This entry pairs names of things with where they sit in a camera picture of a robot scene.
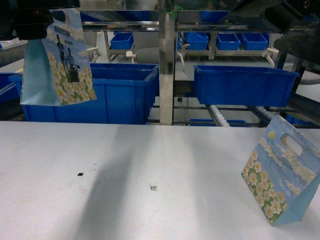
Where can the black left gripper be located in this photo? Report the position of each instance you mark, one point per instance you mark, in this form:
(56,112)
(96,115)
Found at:
(29,19)

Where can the flower gift bag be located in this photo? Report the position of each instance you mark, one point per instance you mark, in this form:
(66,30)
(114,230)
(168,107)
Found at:
(283,172)
(57,69)

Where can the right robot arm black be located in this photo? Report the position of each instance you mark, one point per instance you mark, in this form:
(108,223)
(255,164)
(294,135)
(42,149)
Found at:
(297,20)

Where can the blue bin on left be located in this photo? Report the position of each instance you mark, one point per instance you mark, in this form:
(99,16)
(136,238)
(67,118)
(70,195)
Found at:
(125,93)

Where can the blue bin centre rack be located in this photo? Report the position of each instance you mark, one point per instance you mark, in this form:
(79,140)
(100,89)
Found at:
(243,85)

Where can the small qr code sticker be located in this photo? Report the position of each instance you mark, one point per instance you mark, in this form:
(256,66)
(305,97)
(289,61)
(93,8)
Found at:
(154,187)

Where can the steel rack upright post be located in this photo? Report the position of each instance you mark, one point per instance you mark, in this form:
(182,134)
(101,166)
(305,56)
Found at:
(166,60)

